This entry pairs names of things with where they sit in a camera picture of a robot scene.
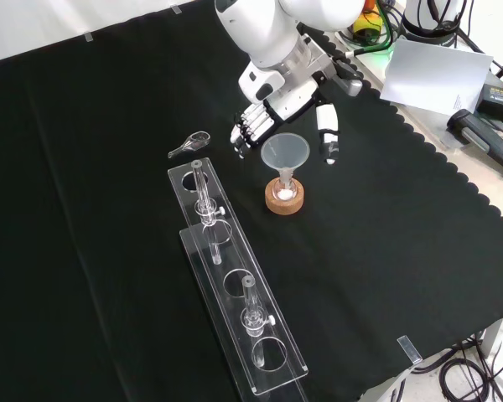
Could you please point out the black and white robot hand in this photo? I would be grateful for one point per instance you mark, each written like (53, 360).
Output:
(293, 98)

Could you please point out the black handheld device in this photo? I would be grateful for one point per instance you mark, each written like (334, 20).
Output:
(478, 134)

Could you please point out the yellow stop button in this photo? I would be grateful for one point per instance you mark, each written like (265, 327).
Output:
(366, 21)

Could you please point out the small glass round-bottom flask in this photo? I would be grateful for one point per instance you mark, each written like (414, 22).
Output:
(285, 194)

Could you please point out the clear plastic funnel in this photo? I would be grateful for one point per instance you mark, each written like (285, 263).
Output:
(285, 148)

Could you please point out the glass weighing funnel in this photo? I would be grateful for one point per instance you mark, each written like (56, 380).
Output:
(197, 140)

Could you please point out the black bench cloth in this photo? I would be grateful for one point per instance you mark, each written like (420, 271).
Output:
(88, 209)

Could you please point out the clear acrylic funnel stand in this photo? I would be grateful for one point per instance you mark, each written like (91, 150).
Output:
(243, 259)

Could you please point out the black power adapter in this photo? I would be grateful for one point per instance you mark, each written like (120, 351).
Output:
(501, 100)

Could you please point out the white paper sheet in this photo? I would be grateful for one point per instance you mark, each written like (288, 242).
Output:
(436, 75)

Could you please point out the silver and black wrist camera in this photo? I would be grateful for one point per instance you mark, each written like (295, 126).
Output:
(320, 54)

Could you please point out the clear tape strip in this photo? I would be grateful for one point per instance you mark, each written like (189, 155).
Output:
(410, 349)
(175, 9)
(89, 37)

